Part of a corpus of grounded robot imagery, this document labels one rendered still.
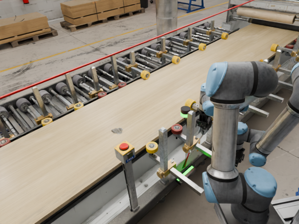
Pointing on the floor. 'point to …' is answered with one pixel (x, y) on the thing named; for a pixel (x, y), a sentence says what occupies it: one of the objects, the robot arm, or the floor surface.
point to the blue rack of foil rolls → (190, 6)
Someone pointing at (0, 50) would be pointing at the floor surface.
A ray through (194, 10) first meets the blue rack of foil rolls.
